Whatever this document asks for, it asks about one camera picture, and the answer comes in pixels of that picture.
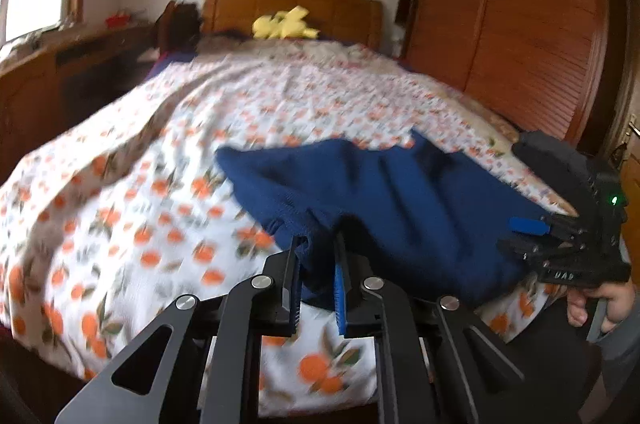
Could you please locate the red bowl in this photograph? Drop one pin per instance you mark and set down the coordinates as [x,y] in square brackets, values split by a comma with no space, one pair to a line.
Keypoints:
[118,21]

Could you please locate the wooden bed with floral sheet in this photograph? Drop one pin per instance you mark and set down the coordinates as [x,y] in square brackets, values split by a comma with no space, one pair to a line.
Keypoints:
[150,184]

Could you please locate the wooden chair with bag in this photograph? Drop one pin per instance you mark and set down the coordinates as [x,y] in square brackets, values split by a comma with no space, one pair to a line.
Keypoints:
[177,24]

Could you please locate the cream patterned quilt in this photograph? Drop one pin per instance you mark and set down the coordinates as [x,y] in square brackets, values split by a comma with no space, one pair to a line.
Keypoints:
[300,49]

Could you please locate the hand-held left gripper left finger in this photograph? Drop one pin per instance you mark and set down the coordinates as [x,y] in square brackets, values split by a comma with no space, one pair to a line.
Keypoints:
[295,289]

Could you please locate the navy blue suit jacket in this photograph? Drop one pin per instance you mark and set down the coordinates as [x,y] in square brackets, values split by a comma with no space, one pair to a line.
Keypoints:
[400,204]

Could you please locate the wooden slatted wardrobe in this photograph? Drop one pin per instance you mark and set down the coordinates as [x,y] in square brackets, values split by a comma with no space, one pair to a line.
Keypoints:
[525,29]

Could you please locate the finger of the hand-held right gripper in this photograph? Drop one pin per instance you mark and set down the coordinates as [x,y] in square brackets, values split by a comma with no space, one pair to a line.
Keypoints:
[527,225]
[535,251]

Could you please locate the person's right forearm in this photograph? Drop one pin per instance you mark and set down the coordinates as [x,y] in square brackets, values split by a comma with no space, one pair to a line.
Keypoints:
[625,354]

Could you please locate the wooden desk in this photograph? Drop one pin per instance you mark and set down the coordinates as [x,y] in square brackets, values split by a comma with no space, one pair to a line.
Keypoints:
[30,94]

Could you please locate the person's right hand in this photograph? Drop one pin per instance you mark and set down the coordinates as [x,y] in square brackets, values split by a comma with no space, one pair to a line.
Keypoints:
[620,304]

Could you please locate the yellow plush toy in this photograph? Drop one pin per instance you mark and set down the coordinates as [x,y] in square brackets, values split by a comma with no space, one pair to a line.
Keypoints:
[285,26]

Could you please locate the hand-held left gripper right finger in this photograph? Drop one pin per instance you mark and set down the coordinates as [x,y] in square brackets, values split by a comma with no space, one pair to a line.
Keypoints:
[341,299]

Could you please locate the wooden headboard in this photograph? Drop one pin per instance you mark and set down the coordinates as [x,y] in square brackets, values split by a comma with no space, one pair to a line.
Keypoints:
[230,9]

